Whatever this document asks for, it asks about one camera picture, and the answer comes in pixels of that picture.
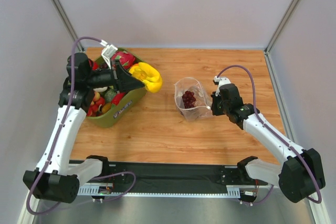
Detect fake red chili pepper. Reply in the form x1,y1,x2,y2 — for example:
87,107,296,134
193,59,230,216
111,92,126,105

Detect fake yellow banana bunch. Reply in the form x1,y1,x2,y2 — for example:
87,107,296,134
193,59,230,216
132,62,163,93

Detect clear zip top bag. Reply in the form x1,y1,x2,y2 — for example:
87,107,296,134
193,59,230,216
174,77,212,121

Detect fake purple grapes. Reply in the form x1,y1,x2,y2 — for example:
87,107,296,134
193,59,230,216
182,90,196,109

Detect fake yellow lemon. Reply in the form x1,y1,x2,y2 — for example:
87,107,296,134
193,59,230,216
129,63,141,75

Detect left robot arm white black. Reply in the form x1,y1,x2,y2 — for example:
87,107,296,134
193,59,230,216
23,52,144,203

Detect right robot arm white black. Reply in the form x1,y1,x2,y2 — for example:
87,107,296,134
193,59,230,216
211,78,326,203

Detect fake pink dragon fruit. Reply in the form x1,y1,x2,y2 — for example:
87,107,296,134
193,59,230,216
112,51,135,70

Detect fake broccoli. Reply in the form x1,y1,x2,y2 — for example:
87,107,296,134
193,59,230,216
104,89,117,103

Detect fake red cherry bunch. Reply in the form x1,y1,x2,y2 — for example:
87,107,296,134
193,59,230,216
87,91,106,117

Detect olive green plastic bin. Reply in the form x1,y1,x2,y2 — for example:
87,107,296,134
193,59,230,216
85,47,151,129

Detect black base mat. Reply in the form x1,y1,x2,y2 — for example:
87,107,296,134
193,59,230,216
105,162,267,195

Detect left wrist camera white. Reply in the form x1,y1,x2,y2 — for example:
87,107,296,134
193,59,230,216
101,45,118,64

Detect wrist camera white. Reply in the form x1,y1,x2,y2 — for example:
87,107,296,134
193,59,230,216
213,76,231,96
101,45,118,64

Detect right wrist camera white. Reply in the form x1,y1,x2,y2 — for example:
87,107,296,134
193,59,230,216
213,76,231,96

